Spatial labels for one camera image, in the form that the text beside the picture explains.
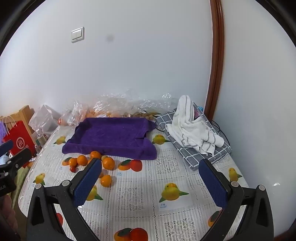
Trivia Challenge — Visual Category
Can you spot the red paper bag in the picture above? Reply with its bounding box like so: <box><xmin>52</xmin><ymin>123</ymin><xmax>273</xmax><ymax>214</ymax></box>
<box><xmin>2</xmin><ymin>115</ymin><xmax>37</xmax><ymax>160</ymax></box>

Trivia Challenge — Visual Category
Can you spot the small clear plastic bag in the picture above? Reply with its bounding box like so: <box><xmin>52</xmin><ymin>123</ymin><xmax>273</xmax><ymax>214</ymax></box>
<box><xmin>60</xmin><ymin>100</ymin><xmax>89</xmax><ymax>127</ymax></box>

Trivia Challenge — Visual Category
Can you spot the black cable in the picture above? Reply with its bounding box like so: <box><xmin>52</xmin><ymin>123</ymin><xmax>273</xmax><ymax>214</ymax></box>
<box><xmin>211</xmin><ymin>120</ymin><xmax>230</xmax><ymax>145</ymax></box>

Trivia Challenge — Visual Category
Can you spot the white plastic bag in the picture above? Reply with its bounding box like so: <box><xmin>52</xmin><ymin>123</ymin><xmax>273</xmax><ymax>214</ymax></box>
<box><xmin>28</xmin><ymin>105</ymin><xmax>62</xmax><ymax>135</ymax></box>

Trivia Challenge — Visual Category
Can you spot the wooden chair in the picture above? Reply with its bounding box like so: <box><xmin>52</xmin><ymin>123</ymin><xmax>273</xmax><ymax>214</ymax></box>
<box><xmin>6</xmin><ymin>105</ymin><xmax>35</xmax><ymax>137</ymax></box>

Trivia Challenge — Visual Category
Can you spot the purple towel covered tray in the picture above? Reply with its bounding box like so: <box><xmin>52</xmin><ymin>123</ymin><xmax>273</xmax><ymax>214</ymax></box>
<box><xmin>62</xmin><ymin>117</ymin><xmax>158</xmax><ymax>161</ymax></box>

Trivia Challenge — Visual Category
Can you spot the bunch of brown longans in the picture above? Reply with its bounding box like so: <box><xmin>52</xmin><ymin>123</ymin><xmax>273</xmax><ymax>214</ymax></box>
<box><xmin>122</xmin><ymin>111</ymin><xmax>161</xmax><ymax>121</ymax></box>

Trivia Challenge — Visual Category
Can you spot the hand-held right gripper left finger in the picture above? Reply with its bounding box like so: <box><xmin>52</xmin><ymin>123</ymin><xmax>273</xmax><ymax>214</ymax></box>
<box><xmin>26</xmin><ymin>158</ymin><xmax>102</xmax><ymax>241</ymax></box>

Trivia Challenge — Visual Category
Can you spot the white striped towel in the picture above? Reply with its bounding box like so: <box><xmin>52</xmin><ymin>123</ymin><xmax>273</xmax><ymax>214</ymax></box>
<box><xmin>165</xmin><ymin>95</ymin><xmax>224</xmax><ymax>155</ymax></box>

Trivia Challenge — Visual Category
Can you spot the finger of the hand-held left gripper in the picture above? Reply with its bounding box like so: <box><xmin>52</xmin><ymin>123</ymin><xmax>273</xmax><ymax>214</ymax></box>
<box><xmin>0</xmin><ymin>140</ymin><xmax>14</xmax><ymax>158</ymax></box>
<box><xmin>0</xmin><ymin>148</ymin><xmax>32</xmax><ymax>173</ymax></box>

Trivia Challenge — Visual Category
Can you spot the large orange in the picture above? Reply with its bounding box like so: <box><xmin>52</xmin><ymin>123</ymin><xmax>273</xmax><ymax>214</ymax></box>
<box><xmin>102</xmin><ymin>158</ymin><xmax>115</xmax><ymax>170</ymax></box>

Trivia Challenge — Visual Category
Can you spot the green cloth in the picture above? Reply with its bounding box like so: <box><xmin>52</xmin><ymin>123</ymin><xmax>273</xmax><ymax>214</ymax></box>
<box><xmin>10</xmin><ymin>160</ymin><xmax>31</xmax><ymax>207</ymax></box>

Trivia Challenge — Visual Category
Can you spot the brown wooden door frame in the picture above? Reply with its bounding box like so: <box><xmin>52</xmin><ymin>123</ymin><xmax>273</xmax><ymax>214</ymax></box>
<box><xmin>205</xmin><ymin>0</ymin><xmax>225</xmax><ymax>121</ymax></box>

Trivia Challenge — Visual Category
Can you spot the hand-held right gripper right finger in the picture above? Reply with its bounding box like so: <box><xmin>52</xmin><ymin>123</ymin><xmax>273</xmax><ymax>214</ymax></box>
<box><xmin>198</xmin><ymin>159</ymin><xmax>274</xmax><ymax>241</ymax></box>

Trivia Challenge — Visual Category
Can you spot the white light switch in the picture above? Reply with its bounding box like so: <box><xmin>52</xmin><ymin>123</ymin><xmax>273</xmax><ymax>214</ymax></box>
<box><xmin>71</xmin><ymin>27</ymin><xmax>85</xmax><ymax>43</ymax></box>

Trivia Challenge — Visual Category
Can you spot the large clear plastic bag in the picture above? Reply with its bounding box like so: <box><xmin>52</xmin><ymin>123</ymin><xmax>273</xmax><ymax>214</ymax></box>
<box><xmin>92</xmin><ymin>89</ymin><xmax>179</xmax><ymax>118</ymax></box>

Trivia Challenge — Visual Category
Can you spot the grey checked cloth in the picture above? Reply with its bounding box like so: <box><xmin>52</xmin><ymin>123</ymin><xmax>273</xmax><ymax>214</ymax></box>
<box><xmin>155</xmin><ymin>103</ymin><xmax>232</xmax><ymax>171</ymax></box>

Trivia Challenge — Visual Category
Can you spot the pile of bagged oranges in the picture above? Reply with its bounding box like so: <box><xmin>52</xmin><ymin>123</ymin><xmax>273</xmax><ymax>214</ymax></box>
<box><xmin>85</xmin><ymin>110</ymin><xmax>123</xmax><ymax>118</ymax></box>

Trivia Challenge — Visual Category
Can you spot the person's left hand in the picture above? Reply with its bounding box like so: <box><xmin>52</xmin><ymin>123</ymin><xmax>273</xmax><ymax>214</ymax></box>
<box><xmin>0</xmin><ymin>195</ymin><xmax>18</xmax><ymax>235</ymax></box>

